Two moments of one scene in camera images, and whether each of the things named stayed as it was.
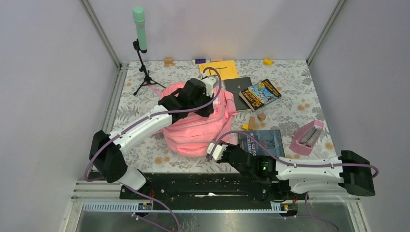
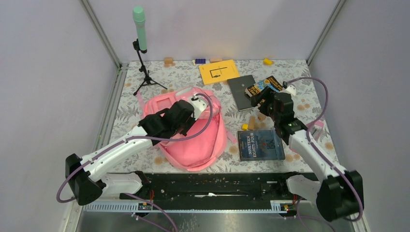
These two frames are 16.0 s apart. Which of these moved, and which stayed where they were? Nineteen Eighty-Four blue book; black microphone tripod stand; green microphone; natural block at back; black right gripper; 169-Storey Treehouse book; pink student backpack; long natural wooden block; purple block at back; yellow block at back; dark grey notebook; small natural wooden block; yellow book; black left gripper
Moved: black left gripper; black right gripper; 169-Storey Treehouse book; dark grey notebook; pink student backpack
Stayed: green microphone; long natural wooden block; purple block at back; yellow block at back; yellow book; Nineteen Eighty-Four blue book; black microphone tripod stand; natural block at back; small natural wooden block
